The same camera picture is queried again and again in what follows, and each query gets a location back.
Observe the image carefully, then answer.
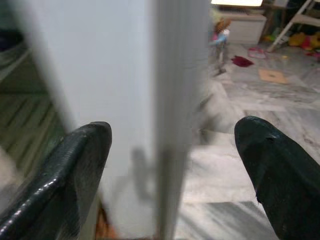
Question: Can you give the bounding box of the yellow plush toy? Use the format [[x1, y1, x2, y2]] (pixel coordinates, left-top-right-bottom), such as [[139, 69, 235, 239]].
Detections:
[[288, 31, 320, 52]]

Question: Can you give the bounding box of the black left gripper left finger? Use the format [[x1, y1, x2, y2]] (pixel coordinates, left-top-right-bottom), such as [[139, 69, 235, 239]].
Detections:
[[0, 121, 113, 240]]

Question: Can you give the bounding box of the green toy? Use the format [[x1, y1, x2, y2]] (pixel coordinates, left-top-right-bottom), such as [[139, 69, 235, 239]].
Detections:
[[262, 26, 285, 44]]

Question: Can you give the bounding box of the pink flat toy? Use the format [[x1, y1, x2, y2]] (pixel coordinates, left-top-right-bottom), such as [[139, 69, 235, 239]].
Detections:
[[247, 46, 267, 60]]

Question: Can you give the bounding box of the dark red cloth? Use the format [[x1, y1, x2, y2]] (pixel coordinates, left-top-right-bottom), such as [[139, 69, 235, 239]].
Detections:
[[230, 55, 254, 69]]

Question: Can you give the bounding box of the colourful doll toy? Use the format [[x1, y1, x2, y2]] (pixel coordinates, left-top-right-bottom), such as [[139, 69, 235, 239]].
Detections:
[[210, 19, 232, 62]]

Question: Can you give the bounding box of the brown cardboard piece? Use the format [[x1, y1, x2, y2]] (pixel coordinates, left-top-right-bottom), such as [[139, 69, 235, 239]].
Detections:
[[257, 68, 290, 84]]

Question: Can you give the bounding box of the white folding ladder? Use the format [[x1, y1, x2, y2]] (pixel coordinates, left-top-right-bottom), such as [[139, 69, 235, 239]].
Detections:
[[265, 0, 320, 53]]

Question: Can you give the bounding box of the white drawer cabinet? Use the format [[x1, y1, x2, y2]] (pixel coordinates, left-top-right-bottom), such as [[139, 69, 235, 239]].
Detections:
[[227, 10, 267, 46]]

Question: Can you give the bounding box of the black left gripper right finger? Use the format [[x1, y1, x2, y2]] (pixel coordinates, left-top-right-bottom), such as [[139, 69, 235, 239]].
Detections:
[[233, 116, 320, 240]]

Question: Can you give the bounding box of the open fridge body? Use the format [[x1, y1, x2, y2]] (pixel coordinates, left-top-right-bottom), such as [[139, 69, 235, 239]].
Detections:
[[0, 0, 76, 193]]

